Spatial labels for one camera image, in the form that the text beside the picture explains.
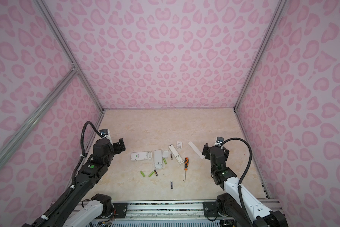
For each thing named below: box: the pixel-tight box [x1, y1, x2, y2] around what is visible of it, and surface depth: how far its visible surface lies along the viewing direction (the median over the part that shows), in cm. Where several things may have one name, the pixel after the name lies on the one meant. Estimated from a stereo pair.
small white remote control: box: [153, 149, 164, 170], surface depth 93 cm
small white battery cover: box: [161, 149, 170, 158], surface depth 95 cm
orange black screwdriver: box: [184, 157, 189, 183], surface depth 90 cm
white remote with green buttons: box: [130, 151, 153, 161], surface depth 95 cm
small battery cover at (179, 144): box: [177, 140, 183, 149], surface depth 100 cm
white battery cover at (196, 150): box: [187, 140, 205, 160], surface depth 97 cm
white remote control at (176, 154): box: [168, 144, 185, 165], surface depth 94 cm
